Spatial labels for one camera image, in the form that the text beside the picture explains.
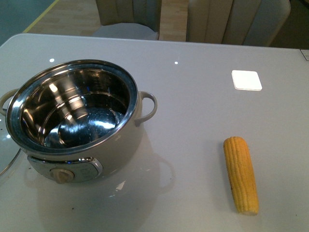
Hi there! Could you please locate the yellow corn cob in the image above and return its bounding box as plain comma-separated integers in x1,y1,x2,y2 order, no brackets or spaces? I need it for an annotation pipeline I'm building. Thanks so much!
223,136,259,216

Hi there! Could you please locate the glass pot lid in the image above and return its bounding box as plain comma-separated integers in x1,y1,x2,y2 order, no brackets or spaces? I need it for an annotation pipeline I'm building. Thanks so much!
0,115,22,180

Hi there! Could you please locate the beige electric cooking pot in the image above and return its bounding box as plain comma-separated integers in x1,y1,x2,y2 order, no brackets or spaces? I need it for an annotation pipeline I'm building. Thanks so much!
0,59,158,184

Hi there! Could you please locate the left beige upholstered chair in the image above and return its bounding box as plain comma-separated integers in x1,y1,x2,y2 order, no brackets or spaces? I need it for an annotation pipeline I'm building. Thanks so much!
93,0,162,40

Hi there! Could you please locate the beige upholstered chair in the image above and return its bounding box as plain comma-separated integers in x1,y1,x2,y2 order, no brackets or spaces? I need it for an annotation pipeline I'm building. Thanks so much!
186,0,291,46
93,0,162,40

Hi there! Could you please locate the right beige upholstered chair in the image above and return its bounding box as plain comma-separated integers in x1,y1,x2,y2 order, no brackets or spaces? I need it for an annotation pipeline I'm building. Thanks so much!
186,0,291,46

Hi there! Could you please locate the table label sticker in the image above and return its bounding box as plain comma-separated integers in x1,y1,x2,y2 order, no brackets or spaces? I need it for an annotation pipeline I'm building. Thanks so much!
300,49,309,61

